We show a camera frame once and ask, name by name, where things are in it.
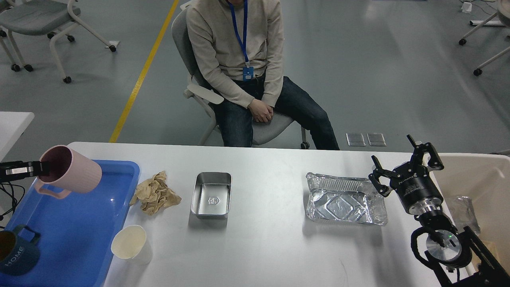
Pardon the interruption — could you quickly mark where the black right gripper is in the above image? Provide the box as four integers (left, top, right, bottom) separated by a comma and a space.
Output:
368, 134, 445, 216

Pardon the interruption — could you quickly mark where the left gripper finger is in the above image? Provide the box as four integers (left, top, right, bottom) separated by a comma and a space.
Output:
0, 161, 40, 168
0, 166, 50, 183

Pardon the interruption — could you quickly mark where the pink ribbed mug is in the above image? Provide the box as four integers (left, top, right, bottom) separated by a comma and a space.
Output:
33, 145, 102, 199

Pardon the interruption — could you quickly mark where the stainless steel rectangular container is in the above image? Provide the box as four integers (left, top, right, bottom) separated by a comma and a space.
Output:
190, 171, 231, 220

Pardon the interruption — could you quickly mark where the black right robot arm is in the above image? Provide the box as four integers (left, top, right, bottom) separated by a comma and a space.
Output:
368, 135, 510, 287

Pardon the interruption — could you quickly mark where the white side table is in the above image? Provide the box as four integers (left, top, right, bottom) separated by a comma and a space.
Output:
0, 111, 35, 160

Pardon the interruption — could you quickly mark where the right metal floor plate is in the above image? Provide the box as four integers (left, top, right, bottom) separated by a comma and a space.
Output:
366, 133, 387, 147

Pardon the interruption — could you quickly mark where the metal floor plate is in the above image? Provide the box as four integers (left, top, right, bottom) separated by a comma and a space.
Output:
366, 133, 387, 147
346, 133, 366, 147

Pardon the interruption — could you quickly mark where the aluminium foil tray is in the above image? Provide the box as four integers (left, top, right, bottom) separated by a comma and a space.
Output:
305, 172, 388, 226

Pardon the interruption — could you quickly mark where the left metal floor plate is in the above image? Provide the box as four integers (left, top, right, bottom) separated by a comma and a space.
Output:
346, 133, 366, 147

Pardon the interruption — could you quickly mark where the beige plastic bin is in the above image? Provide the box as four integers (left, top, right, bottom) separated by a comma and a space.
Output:
431, 153, 510, 271

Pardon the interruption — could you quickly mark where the clear plastic bag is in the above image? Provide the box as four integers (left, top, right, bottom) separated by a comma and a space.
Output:
445, 195, 481, 236

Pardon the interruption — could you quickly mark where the dark blue HOME mug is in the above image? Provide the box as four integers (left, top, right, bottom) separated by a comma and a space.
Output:
0, 224, 41, 276

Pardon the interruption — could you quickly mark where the blue plastic tray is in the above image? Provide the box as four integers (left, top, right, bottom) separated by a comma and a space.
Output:
0, 160, 140, 287

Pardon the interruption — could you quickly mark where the white paper cup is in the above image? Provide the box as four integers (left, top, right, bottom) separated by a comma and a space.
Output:
110, 225, 153, 265

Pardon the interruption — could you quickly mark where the crumpled brown paper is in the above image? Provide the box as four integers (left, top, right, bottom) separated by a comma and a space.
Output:
129, 171, 182, 216

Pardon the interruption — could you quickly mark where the grey chair top left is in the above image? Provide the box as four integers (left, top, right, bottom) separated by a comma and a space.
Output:
0, 0, 116, 83

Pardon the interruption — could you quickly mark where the grey office chair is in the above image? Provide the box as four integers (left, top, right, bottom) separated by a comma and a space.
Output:
171, 2, 294, 145

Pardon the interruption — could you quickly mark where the chair legs top right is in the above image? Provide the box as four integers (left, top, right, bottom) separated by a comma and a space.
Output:
458, 0, 510, 76

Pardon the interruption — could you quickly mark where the seated person beige sweater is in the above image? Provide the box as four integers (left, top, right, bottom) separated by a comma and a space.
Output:
186, 0, 339, 150

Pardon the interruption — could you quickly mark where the black cables left edge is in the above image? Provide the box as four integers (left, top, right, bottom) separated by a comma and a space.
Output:
0, 183, 20, 222

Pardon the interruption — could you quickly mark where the blue lanyard badge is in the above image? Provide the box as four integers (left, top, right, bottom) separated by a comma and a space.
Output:
227, 0, 255, 81

